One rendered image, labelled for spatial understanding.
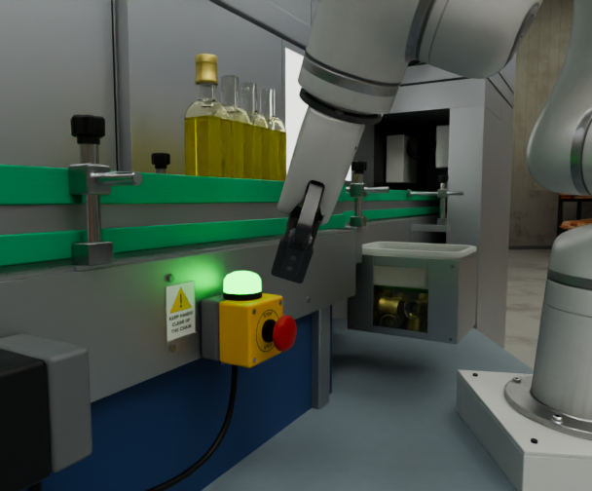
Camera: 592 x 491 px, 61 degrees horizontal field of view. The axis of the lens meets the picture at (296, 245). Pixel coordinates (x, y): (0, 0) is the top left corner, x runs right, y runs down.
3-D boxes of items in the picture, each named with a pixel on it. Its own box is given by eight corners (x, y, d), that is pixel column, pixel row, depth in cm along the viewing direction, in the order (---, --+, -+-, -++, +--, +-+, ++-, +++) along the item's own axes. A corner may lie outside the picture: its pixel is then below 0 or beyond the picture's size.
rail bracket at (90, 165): (101, 264, 48) (96, 120, 46) (158, 270, 44) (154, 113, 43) (63, 269, 44) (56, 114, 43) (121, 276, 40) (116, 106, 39)
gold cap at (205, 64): (216, 82, 78) (216, 53, 78) (194, 82, 78) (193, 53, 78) (219, 87, 82) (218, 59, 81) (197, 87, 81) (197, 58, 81)
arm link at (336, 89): (312, 42, 46) (303, 74, 47) (298, 60, 38) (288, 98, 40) (399, 69, 46) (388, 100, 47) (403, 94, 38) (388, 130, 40)
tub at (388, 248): (377, 278, 117) (378, 241, 116) (477, 286, 106) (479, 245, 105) (346, 289, 102) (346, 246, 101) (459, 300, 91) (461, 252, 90)
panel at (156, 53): (345, 185, 162) (346, 77, 158) (353, 185, 160) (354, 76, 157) (120, 173, 84) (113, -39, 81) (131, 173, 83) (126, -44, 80)
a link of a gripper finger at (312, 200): (317, 155, 45) (302, 206, 48) (306, 195, 39) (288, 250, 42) (330, 159, 45) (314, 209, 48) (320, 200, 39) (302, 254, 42)
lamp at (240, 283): (239, 291, 61) (238, 267, 61) (269, 295, 59) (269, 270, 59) (214, 298, 57) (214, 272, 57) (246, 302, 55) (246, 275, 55)
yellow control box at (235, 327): (237, 347, 64) (237, 289, 63) (287, 357, 60) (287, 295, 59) (200, 362, 58) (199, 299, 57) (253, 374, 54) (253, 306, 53)
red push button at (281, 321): (274, 309, 59) (299, 313, 57) (275, 343, 59) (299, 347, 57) (254, 316, 55) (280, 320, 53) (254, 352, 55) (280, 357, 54)
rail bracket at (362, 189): (313, 224, 103) (313, 163, 102) (390, 227, 95) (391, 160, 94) (305, 225, 101) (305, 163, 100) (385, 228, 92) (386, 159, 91)
